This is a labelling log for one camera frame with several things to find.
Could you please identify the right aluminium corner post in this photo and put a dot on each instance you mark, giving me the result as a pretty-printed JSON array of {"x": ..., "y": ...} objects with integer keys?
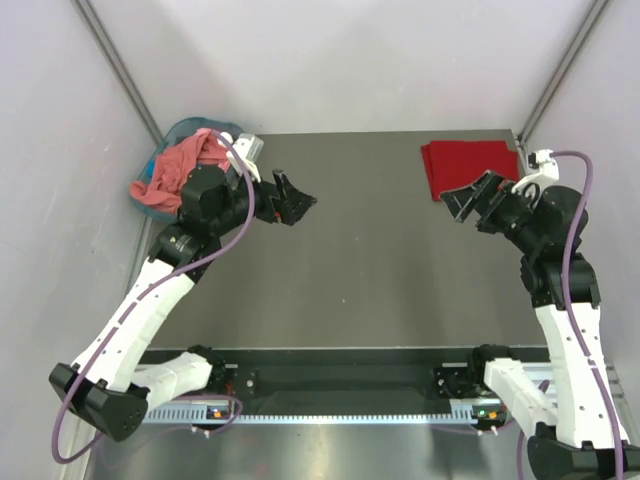
[{"x": 594, "y": 15}]

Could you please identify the folded red t-shirt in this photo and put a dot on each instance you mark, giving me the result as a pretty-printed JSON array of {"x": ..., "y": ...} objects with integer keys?
[{"x": 454, "y": 164}]

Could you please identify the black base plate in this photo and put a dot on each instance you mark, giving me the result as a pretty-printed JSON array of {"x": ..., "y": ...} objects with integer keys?
[{"x": 341, "y": 380}]

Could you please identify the salmon pink t-shirt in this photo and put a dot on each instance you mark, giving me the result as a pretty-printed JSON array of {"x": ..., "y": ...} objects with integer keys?
[{"x": 172, "y": 169}]

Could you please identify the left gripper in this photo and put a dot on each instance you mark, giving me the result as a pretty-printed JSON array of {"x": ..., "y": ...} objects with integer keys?
[{"x": 296, "y": 203}]

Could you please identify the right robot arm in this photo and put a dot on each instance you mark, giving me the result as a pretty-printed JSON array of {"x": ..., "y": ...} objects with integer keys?
[{"x": 577, "y": 434}]

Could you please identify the slotted cable duct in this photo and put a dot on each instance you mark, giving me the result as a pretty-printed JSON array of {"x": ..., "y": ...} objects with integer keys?
[{"x": 216, "y": 413}]

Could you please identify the aluminium corner post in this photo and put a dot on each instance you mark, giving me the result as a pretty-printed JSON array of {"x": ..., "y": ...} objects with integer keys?
[
  {"x": 101, "y": 37},
  {"x": 594, "y": 15}
]

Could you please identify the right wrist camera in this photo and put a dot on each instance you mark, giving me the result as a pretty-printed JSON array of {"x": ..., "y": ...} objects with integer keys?
[{"x": 543, "y": 172}]

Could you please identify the left aluminium corner post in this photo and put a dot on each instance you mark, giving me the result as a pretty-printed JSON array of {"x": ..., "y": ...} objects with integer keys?
[{"x": 101, "y": 37}]

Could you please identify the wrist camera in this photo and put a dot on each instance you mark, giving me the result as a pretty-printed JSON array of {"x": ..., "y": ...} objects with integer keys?
[
  {"x": 543, "y": 172},
  {"x": 248, "y": 147}
]

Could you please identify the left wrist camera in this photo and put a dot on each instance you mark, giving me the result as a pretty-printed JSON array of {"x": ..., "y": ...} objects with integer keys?
[{"x": 248, "y": 147}]

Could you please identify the teal plastic basket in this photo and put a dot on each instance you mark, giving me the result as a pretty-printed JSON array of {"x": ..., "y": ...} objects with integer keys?
[{"x": 175, "y": 135}]

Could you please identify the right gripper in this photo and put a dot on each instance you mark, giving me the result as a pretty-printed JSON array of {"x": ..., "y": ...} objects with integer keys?
[{"x": 461, "y": 201}]

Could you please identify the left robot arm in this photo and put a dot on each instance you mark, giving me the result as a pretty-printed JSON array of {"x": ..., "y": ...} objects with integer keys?
[{"x": 104, "y": 385}]

